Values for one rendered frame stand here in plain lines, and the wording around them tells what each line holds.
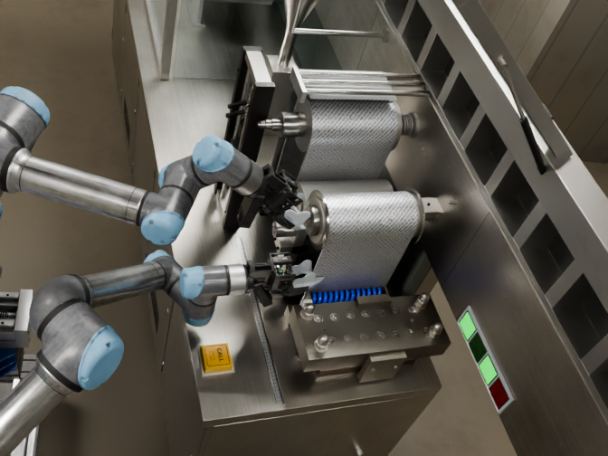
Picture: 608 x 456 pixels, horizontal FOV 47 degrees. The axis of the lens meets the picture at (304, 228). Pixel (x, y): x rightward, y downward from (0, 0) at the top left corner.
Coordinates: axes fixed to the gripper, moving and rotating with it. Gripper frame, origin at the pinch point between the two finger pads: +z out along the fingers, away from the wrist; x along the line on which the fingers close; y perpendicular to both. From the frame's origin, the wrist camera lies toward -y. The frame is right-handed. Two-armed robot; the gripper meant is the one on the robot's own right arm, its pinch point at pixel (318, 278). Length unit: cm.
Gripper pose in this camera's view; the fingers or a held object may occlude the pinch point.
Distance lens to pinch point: 180.1
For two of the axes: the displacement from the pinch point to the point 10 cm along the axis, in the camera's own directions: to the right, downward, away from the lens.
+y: 2.3, -6.4, -7.3
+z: 9.4, -0.5, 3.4
